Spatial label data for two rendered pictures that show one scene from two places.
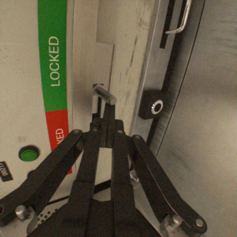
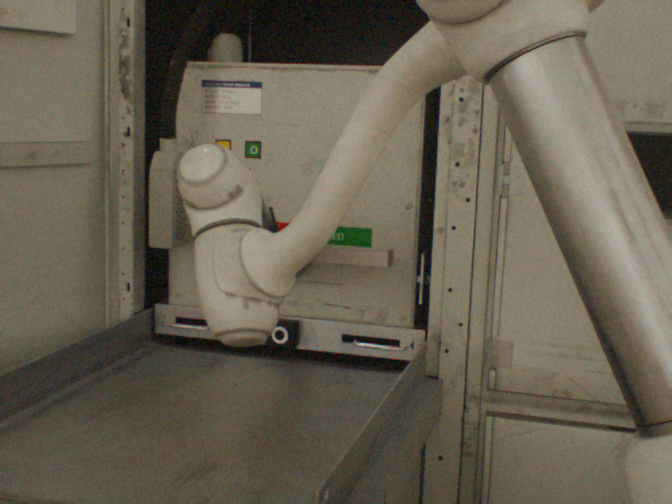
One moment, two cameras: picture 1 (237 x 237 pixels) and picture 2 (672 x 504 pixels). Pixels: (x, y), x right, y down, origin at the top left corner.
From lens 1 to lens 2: 1.48 m
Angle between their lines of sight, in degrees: 28
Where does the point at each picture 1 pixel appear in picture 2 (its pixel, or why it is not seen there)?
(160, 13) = (371, 329)
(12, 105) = (298, 200)
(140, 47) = (341, 314)
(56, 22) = (352, 239)
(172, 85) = (303, 360)
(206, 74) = (314, 372)
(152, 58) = (331, 326)
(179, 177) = (183, 364)
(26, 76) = not seen: hidden behind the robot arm
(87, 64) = (321, 257)
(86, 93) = not seen: hidden behind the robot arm
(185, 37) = (355, 366)
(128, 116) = not seen: hidden behind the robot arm
